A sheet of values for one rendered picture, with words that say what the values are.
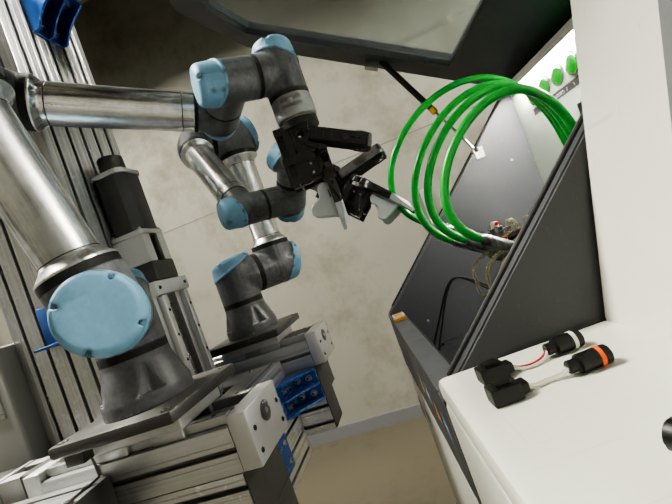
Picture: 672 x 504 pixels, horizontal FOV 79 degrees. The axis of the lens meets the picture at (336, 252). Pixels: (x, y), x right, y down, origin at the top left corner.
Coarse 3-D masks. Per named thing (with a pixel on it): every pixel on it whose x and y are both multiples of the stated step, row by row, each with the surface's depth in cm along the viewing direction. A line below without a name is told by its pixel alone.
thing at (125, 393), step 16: (128, 352) 66; (144, 352) 68; (160, 352) 70; (112, 368) 66; (128, 368) 66; (144, 368) 67; (160, 368) 68; (176, 368) 70; (112, 384) 66; (128, 384) 65; (144, 384) 66; (160, 384) 67; (176, 384) 68; (192, 384) 72; (112, 400) 65; (128, 400) 64; (144, 400) 65; (160, 400) 66; (112, 416) 65; (128, 416) 64
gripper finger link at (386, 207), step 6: (372, 198) 86; (378, 198) 85; (384, 198) 85; (390, 198) 83; (396, 198) 83; (402, 198) 84; (378, 204) 85; (384, 204) 85; (390, 204) 84; (396, 204) 84; (402, 204) 83; (408, 204) 84; (378, 210) 85; (384, 210) 84; (390, 210) 84; (378, 216) 85; (384, 216) 84
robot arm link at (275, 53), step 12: (276, 36) 71; (252, 48) 73; (264, 48) 71; (276, 48) 71; (288, 48) 72; (264, 60) 70; (276, 60) 70; (288, 60) 71; (264, 72) 70; (276, 72) 70; (288, 72) 71; (300, 72) 73; (276, 84) 71; (288, 84) 71; (300, 84) 72; (264, 96) 73; (276, 96) 71
